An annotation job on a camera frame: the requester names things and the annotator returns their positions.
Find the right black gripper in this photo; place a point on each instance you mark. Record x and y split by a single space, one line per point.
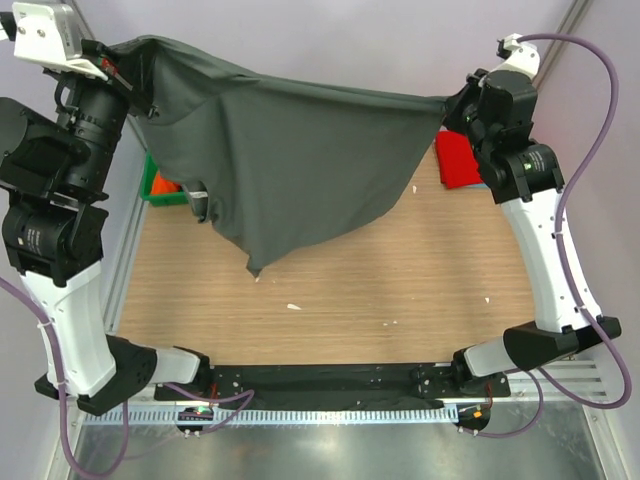
474 88

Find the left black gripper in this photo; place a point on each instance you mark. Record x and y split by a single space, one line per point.
118 84

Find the grey t shirt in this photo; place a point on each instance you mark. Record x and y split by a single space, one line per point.
281 164

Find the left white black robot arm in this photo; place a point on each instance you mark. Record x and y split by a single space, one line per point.
54 172

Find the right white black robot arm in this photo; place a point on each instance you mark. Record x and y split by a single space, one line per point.
526 183

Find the red folded t shirt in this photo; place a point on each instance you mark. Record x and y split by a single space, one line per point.
456 163

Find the green plastic bin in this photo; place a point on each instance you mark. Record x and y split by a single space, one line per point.
149 171

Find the orange t shirt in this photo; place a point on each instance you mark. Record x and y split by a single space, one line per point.
162 186

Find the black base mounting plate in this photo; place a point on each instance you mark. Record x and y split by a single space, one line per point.
353 387

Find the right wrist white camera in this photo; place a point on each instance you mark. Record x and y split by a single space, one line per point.
519 57

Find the wrist white camera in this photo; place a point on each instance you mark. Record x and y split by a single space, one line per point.
519 57
48 34

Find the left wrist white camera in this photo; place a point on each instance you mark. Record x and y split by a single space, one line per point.
48 34

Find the aluminium frame rail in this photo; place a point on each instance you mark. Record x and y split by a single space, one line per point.
580 377

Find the white slotted cable duct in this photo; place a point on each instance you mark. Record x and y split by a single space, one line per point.
179 415

